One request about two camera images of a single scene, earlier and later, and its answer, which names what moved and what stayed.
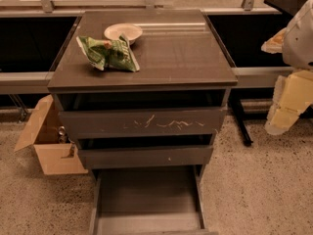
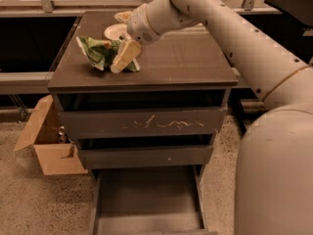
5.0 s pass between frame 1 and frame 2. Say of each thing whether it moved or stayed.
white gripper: moved
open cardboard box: stayed
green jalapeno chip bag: stayed
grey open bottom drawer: stayed
